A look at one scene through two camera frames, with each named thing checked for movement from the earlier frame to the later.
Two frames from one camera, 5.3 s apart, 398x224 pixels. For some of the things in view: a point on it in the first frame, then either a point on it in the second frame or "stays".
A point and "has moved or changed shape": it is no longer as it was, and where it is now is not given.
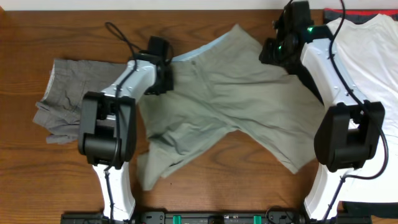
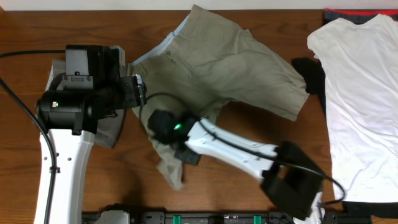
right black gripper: x=266 y=56 to x=193 y=160
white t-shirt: x=367 y=48 stays
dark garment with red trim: x=356 y=15 stays
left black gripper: x=169 y=76 to x=135 y=91
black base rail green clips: x=217 y=217 stays
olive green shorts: x=226 y=85 has moved or changed shape
